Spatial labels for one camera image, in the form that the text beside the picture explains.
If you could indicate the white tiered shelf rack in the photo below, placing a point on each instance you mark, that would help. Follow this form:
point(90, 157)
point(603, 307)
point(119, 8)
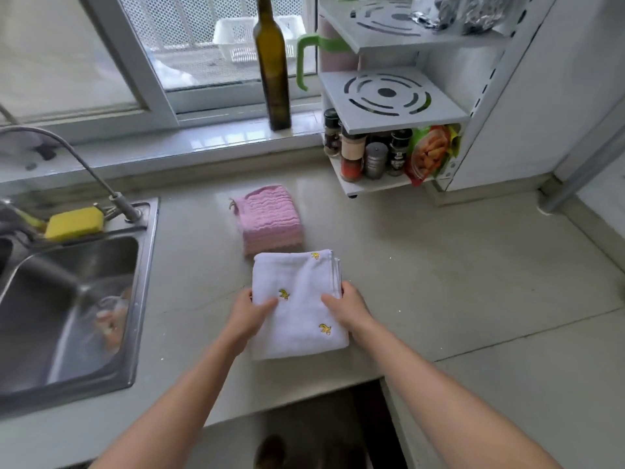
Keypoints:
point(512, 117)

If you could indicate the metal faucet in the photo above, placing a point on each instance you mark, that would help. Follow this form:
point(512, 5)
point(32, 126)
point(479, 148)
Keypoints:
point(127, 210)

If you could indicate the white banana print cloth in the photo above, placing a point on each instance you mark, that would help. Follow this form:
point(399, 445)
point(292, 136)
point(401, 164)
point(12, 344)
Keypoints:
point(298, 312)

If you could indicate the person's left forearm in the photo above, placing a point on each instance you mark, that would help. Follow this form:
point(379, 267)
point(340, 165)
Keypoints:
point(176, 415)

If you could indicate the red and green snack packet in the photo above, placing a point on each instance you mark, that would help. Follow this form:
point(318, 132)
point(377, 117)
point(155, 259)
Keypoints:
point(432, 153)

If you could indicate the steel shaker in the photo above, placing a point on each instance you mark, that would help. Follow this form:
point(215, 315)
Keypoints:
point(376, 161)

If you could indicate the pink muslin cloth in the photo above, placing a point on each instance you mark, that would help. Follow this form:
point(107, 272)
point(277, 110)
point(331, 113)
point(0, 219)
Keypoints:
point(268, 210)

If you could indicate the stainless steel sink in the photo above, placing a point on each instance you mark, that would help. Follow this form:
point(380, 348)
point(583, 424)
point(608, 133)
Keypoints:
point(141, 288)

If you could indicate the grey sink tap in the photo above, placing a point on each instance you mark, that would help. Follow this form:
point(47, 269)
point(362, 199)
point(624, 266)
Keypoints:
point(44, 268)

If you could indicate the person's right forearm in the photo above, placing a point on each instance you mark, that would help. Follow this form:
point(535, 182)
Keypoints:
point(449, 410)

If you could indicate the clear plastic bag of food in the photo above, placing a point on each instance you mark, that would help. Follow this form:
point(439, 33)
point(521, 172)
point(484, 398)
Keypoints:
point(110, 322)

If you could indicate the grey metal pipe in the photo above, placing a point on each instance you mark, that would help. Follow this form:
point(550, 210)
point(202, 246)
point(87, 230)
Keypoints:
point(581, 180)

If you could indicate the person's left hand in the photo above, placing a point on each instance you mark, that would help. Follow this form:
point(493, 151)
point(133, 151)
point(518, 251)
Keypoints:
point(246, 322)

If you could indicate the silver foil bag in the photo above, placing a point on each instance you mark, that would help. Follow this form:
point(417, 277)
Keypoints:
point(439, 14)
point(488, 14)

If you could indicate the white window frame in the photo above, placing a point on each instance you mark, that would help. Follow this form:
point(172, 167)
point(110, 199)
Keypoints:
point(136, 68)

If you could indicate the yellow sponge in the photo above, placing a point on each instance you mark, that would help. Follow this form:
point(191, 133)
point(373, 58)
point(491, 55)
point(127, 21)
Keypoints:
point(73, 224)

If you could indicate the person's right hand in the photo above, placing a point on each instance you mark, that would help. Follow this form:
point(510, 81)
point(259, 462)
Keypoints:
point(351, 312)

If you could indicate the dark green glass bottle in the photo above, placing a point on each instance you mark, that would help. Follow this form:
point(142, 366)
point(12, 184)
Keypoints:
point(273, 78)

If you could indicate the tan and red spice jar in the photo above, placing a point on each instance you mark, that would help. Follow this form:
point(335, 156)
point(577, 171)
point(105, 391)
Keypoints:
point(352, 158)

